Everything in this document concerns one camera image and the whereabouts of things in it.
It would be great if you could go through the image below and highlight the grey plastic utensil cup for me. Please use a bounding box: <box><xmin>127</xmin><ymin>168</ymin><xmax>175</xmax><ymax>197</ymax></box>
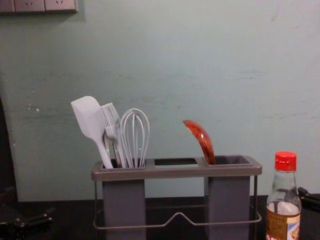
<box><xmin>204</xmin><ymin>154</ymin><xmax>252</xmax><ymax>240</ymax></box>
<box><xmin>100</xmin><ymin>158</ymin><xmax>147</xmax><ymax>240</ymax></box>

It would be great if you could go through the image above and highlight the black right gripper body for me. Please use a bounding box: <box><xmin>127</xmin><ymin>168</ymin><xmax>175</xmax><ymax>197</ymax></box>
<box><xmin>299</xmin><ymin>193</ymin><xmax>320</xmax><ymax>240</ymax></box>

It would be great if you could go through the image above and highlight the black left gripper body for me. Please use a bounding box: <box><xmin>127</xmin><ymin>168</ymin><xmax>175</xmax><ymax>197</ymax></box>
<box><xmin>0</xmin><ymin>186</ymin><xmax>27</xmax><ymax>240</ymax></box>

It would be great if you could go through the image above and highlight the red-brown wooden spoon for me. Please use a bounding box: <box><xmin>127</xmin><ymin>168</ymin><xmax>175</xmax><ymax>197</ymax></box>
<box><xmin>182</xmin><ymin>119</ymin><xmax>217</xmax><ymax>166</ymax></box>

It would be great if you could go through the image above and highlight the grey utensil rack frame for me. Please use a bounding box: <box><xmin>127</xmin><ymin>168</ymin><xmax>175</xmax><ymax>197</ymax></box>
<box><xmin>91</xmin><ymin>154</ymin><xmax>263</xmax><ymax>240</ymax></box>

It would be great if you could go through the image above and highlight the pale grey silicone spatula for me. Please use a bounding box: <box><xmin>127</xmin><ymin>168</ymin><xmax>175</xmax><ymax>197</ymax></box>
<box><xmin>70</xmin><ymin>95</ymin><xmax>115</xmax><ymax>169</ymax></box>

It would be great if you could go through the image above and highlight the pale grey silicone brush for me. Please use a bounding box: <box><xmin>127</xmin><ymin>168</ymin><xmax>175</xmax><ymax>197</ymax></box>
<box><xmin>99</xmin><ymin>102</ymin><xmax>127</xmax><ymax>168</ymax></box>

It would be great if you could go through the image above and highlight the clear bottle with red cap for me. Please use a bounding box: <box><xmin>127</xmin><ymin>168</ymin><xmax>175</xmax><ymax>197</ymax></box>
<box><xmin>265</xmin><ymin>151</ymin><xmax>302</xmax><ymax>240</ymax></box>

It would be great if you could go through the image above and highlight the black table cloth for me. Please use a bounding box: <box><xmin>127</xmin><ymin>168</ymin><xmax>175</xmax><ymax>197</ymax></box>
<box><xmin>0</xmin><ymin>193</ymin><xmax>320</xmax><ymax>240</ymax></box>

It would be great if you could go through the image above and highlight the grey wall socket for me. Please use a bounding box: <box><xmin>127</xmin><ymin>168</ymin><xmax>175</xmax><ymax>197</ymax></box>
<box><xmin>0</xmin><ymin>0</ymin><xmax>15</xmax><ymax>13</ymax></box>
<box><xmin>44</xmin><ymin>0</ymin><xmax>77</xmax><ymax>12</ymax></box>
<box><xmin>14</xmin><ymin>0</ymin><xmax>46</xmax><ymax>13</ymax></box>

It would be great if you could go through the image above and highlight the pale grey silicone whisk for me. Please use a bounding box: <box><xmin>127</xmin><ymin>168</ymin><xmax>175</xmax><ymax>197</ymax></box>
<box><xmin>119</xmin><ymin>108</ymin><xmax>151</xmax><ymax>169</ymax></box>

